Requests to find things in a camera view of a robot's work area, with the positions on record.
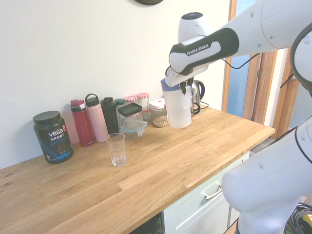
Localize clear container with black lid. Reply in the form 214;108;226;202
117;102;143;130

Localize silver drawer handle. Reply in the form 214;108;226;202
201;184;224;200

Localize black Vega protein tub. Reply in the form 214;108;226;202
33;111;74;164

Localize black stainless dishwasher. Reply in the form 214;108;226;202
146;213;163;234

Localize black shaker bottle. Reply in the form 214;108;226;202
100;97;120;135

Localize cereal container with white lid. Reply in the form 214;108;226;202
149;99;170;128

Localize black coiled cables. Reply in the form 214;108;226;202
286;203;312;234

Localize black round wall clock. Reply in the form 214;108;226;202
133;0;164;5

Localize red water bottle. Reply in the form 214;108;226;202
70;99;95;148

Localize pink water bottle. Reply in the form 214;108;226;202
85;93;110;143

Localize clear faceted drinking glass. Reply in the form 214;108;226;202
105;133;128;168

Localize clear bottle with green lid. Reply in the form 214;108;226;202
114;98;127;122

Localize yellow plastic box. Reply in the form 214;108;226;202
301;214;312;231

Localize glass container with teal lid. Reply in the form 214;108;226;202
118;120;149;140

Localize wooden door frame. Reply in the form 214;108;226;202
222;0;300;139

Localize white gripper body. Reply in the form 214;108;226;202
164;63;209;88

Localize pale blue door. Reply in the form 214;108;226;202
230;0;256;117

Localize translucent pitcher with blue lid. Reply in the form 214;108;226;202
160;79;193;129

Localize steel electric kettle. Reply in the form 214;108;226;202
189;79;206;117

